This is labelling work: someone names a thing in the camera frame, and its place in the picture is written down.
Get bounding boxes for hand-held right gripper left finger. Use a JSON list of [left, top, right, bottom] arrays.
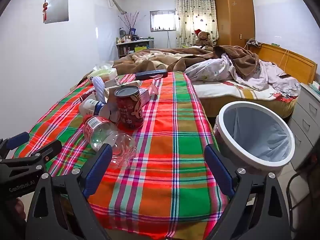
[[25, 144, 113, 240]]

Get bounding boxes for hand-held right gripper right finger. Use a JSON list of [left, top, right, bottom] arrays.
[[204, 144, 293, 240]]

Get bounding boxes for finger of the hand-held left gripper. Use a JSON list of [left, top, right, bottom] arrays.
[[0, 140, 63, 171], [0, 132, 30, 155]]

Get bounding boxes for clear plastic bottle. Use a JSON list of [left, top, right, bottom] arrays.
[[83, 115, 137, 168]]

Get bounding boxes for white trash bin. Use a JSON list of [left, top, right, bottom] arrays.
[[212, 101, 296, 180], [222, 106, 292, 162]]

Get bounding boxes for white carton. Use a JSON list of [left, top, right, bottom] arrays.
[[101, 100, 119, 124]]

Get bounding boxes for white bottle blue cap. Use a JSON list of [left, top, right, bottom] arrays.
[[79, 97, 107, 118]]

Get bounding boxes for red can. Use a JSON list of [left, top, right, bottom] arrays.
[[114, 85, 145, 130]]

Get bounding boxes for white foam net sleeve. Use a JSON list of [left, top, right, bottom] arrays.
[[92, 76, 105, 103]]

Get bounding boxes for pink box purple print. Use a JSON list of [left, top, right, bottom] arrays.
[[139, 89, 150, 104]]

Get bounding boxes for person's left hand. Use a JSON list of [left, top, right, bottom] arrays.
[[15, 197, 27, 222]]

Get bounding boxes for plaid cloth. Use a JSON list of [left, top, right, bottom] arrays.
[[12, 72, 230, 233]]

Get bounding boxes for patterned bed sheet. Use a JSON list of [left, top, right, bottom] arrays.
[[194, 80, 298, 118]]

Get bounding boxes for tissue pack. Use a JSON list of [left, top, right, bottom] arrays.
[[87, 61, 118, 82]]

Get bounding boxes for black chair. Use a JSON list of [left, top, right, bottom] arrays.
[[285, 145, 320, 230]]

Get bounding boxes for grey drawer nightstand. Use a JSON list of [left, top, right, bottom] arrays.
[[287, 81, 320, 170]]

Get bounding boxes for white floral quilt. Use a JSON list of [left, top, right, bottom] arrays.
[[185, 55, 302, 98]]

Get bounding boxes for dark blue glasses case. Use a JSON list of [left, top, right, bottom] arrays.
[[135, 69, 168, 80]]

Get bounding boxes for brown blanket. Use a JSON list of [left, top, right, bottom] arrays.
[[112, 45, 260, 80]]

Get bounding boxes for cluttered shelf unit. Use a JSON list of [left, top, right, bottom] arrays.
[[116, 39, 154, 59]]

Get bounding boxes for wooden bed headboard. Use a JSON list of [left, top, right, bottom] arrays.
[[255, 42, 318, 85]]

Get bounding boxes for brown teddy bear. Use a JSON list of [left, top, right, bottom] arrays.
[[194, 29, 213, 47]]

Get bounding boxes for branches in blue vase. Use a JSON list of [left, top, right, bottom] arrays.
[[119, 11, 140, 35]]

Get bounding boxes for window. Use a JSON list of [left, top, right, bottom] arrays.
[[149, 10, 177, 32]]

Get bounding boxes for wooden wardrobe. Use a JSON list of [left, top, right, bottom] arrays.
[[214, 0, 255, 47]]

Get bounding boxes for patterned curtain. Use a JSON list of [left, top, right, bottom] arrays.
[[174, 0, 219, 47]]

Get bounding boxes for air conditioner pipe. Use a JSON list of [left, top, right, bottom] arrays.
[[105, 0, 127, 14]]

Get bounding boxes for white charging cable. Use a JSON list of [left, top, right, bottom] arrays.
[[280, 49, 290, 70]]

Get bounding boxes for silver wall panel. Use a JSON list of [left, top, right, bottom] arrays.
[[44, 0, 69, 24]]

